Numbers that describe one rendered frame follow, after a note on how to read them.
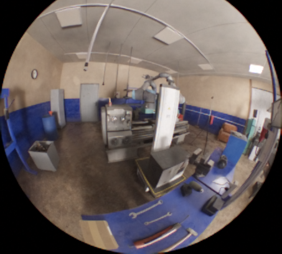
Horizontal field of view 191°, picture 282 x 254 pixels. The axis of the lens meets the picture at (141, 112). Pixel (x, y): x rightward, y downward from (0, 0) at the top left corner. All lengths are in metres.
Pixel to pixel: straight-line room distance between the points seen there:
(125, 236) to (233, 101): 5.59
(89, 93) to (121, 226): 4.93
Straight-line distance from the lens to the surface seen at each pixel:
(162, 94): 1.11
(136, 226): 0.74
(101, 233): 0.67
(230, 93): 5.48
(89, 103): 4.93
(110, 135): 1.73
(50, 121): 3.47
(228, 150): 1.60
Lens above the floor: 1.60
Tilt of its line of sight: 12 degrees down
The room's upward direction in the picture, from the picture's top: 5 degrees clockwise
